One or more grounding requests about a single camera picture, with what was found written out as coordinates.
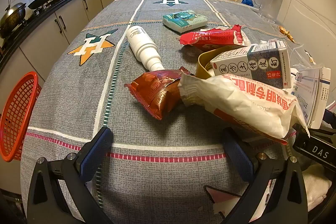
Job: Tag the white plastic bottle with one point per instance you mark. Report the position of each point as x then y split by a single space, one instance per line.
141 45

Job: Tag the white blue-print box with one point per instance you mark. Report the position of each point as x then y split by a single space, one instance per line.
312 92

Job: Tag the red plastic basket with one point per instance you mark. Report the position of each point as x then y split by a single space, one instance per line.
15 113

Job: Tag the grey printed tablecloth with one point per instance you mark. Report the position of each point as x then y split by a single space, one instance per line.
157 134

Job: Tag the clear plastic bag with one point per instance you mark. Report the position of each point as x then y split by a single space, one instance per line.
302 56

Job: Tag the row of beige cabinets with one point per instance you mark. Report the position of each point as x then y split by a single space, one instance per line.
71 19

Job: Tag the yellow tape roll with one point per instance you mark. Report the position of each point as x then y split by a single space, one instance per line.
203 64

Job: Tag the blue plastic bag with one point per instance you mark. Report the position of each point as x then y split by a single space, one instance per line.
247 1

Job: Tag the red snack wrapper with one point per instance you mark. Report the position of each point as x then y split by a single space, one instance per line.
210 39

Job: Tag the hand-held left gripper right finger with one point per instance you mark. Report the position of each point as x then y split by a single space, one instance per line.
239 158

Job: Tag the dark lidded wok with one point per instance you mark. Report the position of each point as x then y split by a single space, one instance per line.
11 18

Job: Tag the white cloth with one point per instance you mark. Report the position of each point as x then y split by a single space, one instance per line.
315 182

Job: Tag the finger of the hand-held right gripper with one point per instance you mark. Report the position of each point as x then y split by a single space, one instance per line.
331 116
323 132

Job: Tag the white red-print paper bag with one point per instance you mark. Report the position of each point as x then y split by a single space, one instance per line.
249 106

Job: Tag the teal tissue pack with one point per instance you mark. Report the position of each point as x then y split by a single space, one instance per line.
183 19

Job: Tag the grey white medicine box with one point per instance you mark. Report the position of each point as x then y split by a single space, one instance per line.
257 64

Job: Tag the orange candy wrapper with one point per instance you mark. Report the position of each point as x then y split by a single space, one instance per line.
286 33

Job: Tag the gas stove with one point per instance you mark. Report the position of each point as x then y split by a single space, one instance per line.
44 10

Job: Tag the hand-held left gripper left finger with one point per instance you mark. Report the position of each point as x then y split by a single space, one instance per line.
92 158

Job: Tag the brown snack wrapper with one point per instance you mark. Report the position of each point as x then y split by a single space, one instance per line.
155 90

